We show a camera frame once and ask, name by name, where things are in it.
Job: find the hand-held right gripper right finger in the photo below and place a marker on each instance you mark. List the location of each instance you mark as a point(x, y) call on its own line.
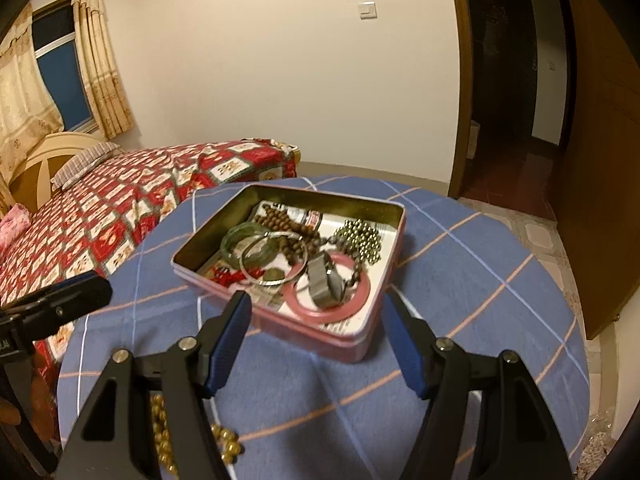
point(405, 350)

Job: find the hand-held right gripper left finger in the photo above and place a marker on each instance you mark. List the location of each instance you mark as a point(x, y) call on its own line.
point(227, 345)

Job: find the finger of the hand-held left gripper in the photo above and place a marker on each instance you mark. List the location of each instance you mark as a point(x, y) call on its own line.
point(75, 292)

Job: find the pink bangle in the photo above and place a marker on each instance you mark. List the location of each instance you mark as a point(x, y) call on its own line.
point(300, 307)

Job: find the pink metal tin box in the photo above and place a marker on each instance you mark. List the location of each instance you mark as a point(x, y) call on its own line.
point(310, 336)

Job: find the thin silver bangle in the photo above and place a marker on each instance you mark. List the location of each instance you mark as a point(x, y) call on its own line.
point(241, 260)

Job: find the silver metal watch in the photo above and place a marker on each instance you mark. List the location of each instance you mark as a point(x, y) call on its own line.
point(322, 285)

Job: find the green jade bangle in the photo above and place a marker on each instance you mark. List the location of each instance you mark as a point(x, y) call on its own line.
point(235, 234)

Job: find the pink cloth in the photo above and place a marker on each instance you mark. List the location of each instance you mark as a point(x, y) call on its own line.
point(12, 225)

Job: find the blue plaid tablecloth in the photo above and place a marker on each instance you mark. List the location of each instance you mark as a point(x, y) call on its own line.
point(475, 285)

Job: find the bed with red patterned quilt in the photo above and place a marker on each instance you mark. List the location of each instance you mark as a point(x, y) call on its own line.
point(125, 210)

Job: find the striped pillow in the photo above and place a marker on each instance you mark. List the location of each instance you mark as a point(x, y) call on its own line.
point(82, 165)

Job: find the cream wooden headboard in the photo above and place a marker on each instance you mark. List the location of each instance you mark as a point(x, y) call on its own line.
point(50, 152)

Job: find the pale hallway bin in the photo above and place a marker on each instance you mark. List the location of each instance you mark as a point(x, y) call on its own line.
point(474, 140)

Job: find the window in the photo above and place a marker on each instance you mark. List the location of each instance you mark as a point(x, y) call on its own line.
point(62, 70)

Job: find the brown wooden door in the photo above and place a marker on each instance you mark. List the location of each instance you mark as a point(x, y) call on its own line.
point(605, 160)

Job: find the brown wooden door frame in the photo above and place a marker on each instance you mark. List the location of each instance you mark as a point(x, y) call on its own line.
point(461, 85)

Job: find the white wall light switch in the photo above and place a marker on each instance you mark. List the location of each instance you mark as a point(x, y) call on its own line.
point(367, 10)

